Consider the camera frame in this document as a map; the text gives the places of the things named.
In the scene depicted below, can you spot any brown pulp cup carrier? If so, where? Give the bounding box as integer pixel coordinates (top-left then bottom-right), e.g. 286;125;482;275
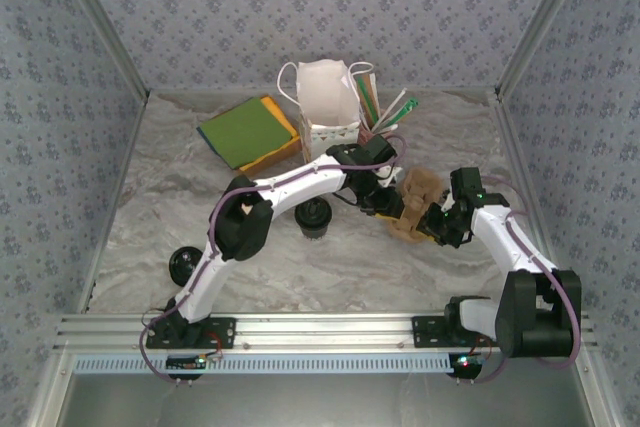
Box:
387;166;447;247

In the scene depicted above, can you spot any white paper bag with handles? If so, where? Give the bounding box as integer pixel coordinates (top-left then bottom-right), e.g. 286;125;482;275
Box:
277;59;376;168

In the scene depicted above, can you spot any pink straw holder cup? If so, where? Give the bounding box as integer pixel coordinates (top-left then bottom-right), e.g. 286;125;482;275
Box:
357;121;399;146

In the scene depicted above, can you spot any white wrapped straw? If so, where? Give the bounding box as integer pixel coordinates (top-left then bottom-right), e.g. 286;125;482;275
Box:
373;88;409;131

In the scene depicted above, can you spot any green striped paper straw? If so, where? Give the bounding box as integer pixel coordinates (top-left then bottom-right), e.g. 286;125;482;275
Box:
353;76;376;126

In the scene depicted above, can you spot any green plastic stirrer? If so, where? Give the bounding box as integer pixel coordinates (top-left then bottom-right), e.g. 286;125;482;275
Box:
387;98;420;127

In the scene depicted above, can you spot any yellow paper napkin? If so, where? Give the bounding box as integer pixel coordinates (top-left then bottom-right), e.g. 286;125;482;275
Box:
262;95;301;141

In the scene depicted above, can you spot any small circuit board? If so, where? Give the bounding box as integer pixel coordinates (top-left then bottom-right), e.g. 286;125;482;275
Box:
166;355;207;371
448;354;486;371

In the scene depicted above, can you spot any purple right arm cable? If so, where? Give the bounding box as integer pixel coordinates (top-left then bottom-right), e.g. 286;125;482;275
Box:
457;174;584;384

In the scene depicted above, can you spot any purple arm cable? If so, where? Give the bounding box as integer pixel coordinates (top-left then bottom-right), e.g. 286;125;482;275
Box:
138;134;407;384
457;174;584;384

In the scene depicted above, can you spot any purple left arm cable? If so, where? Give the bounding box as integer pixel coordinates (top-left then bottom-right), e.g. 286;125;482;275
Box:
138;134;407;384

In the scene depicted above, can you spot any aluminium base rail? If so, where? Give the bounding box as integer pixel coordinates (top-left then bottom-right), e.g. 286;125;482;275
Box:
54;310;600;354

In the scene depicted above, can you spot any white slotted cable duct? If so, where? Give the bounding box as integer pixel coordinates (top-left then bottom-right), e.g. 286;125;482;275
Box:
74;352;461;375

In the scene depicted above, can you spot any aluminium frame post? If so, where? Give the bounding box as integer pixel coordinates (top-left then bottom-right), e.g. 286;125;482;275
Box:
49;0;151;101
494;0;596;101

